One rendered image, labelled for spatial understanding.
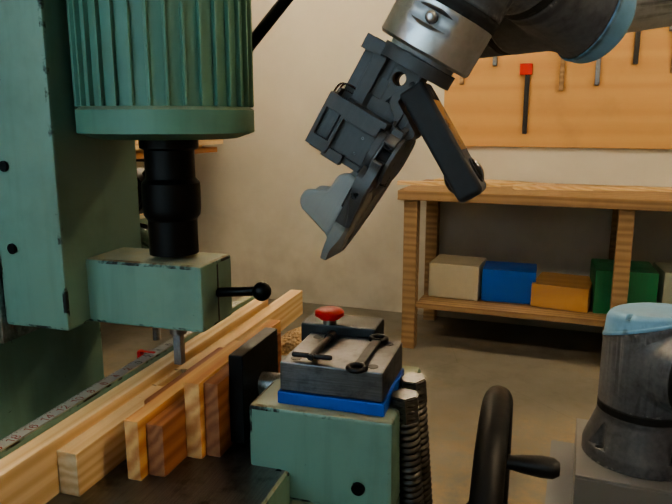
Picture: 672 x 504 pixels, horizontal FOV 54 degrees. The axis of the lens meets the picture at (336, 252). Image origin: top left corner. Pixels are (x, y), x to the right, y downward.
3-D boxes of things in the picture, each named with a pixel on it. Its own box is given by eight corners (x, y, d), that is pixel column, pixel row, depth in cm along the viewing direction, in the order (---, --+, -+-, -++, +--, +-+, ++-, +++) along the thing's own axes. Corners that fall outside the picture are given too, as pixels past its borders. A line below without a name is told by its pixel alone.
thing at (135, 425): (141, 481, 58) (137, 421, 57) (127, 479, 59) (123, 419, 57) (246, 386, 79) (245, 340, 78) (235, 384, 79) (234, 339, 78)
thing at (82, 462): (79, 497, 56) (75, 454, 55) (60, 493, 56) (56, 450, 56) (302, 313, 108) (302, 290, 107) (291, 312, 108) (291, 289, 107)
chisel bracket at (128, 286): (204, 348, 67) (200, 267, 65) (87, 335, 71) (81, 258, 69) (236, 326, 74) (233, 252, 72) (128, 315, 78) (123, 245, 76)
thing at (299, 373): (384, 417, 57) (385, 357, 56) (267, 401, 60) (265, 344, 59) (412, 364, 69) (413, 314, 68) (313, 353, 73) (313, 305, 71)
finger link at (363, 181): (343, 215, 65) (386, 138, 62) (357, 224, 65) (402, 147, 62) (327, 221, 61) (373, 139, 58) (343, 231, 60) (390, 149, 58)
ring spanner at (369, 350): (364, 376, 56) (364, 370, 56) (342, 373, 56) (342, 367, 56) (390, 338, 65) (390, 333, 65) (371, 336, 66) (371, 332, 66)
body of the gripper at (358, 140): (326, 145, 68) (384, 37, 64) (396, 188, 67) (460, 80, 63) (300, 147, 61) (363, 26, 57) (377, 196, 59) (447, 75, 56)
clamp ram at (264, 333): (302, 453, 62) (301, 363, 60) (230, 442, 64) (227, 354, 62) (331, 413, 70) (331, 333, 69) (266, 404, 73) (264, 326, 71)
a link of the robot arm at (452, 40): (496, 41, 62) (485, 27, 53) (468, 88, 63) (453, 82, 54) (415, -4, 63) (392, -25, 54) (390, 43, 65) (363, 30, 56)
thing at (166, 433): (165, 478, 59) (162, 426, 58) (148, 475, 59) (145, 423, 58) (271, 376, 82) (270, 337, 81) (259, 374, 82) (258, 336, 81)
